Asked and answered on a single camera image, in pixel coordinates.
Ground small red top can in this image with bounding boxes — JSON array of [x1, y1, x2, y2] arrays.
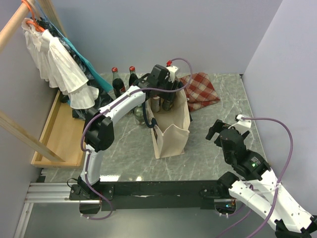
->
[[151, 96, 161, 113]]

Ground aluminium frame rail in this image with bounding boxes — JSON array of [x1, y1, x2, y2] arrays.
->
[[13, 182, 75, 238]]

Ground red plaid folded cloth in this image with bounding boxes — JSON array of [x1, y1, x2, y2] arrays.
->
[[176, 72, 220, 112]]

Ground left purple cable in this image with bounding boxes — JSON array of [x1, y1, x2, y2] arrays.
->
[[81, 58, 193, 221]]

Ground teal garment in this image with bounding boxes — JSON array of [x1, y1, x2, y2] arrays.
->
[[43, 21, 113, 92]]

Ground dark floral garment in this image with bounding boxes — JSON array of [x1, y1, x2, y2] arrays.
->
[[37, 18, 113, 109]]

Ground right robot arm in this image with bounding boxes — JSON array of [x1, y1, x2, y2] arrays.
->
[[206, 115, 317, 238]]

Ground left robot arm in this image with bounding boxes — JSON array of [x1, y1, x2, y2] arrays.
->
[[77, 64, 181, 199]]

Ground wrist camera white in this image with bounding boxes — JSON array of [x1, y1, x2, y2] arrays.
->
[[166, 60, 179, 82], [229, 114, 252, 135]]

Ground black base beam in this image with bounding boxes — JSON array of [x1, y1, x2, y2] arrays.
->
[[69, 180, 238, 210]]

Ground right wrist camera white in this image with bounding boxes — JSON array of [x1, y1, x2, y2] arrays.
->
[[229, 114, 252, 135]]

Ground tall dark can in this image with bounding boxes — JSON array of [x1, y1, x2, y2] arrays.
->
[[161, 99, 174, 111]]

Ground white pleated garment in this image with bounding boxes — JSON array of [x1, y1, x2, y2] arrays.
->
[[21, 18, 99, 110]]

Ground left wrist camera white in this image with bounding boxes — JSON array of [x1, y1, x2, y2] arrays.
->
[[166, 60, 179, 82]]

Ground wooden clothes rack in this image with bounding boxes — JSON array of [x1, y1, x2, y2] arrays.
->
[[0, 0, 85, 169]]

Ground orange hanger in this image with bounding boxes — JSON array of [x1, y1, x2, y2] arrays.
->
[[21, 0, 45, 32]]

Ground green cap bottle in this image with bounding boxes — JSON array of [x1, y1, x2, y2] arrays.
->
[[134, 104, 145, 125]]

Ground cream canvas tote bag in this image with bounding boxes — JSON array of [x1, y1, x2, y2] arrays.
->
[[145, 90, 190, 159]]

